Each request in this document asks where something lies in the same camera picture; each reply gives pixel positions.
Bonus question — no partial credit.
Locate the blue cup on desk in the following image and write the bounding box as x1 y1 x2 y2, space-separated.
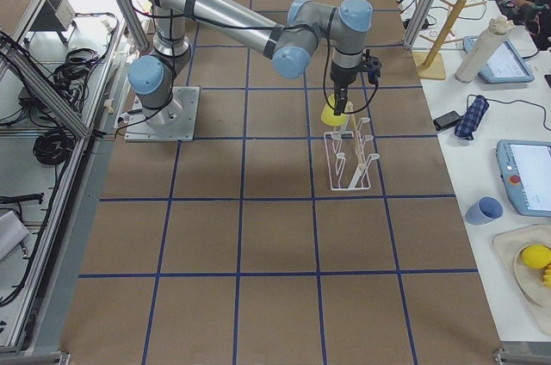
465 196 503 226

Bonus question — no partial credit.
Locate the blue checkered folded umbrella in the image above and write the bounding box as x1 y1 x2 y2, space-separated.
455 96 489 141

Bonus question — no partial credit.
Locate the wooden mug tree stand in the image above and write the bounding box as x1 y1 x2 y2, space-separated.
412 0 484 80

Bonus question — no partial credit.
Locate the blue teach pendant far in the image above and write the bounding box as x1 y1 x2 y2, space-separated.
477 40 535 84

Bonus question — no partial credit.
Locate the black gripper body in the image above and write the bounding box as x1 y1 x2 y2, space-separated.
330 51 362 90

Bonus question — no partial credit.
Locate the yellow lemon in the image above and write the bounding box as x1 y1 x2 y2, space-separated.
521 244 551 269

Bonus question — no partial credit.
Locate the yellow plastic cup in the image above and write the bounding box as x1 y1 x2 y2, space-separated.
320 95 347 127

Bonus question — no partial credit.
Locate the beige tray with fruit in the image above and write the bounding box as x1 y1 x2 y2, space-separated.
492 225 550 336

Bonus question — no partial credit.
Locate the white wire cup rack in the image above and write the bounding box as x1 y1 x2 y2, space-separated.
323 114 380 191

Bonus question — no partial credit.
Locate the blue teach pendant near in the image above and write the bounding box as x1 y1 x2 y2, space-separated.
496 139 550 217

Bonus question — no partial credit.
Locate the black phone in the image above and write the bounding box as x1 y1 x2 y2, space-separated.
433 110 461 132

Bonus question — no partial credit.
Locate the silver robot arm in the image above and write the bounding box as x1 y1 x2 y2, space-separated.
149 0 381 116

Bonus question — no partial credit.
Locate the blue teach pendant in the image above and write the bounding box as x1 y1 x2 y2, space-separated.
496 139 550 217
477 40 535 84

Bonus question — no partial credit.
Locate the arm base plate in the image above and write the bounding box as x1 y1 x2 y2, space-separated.
124 86 201 142

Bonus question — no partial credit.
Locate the grey control box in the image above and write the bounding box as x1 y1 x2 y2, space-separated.
29 0 76 44

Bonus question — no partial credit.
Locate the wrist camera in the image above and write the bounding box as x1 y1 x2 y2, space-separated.
364 55 382 86

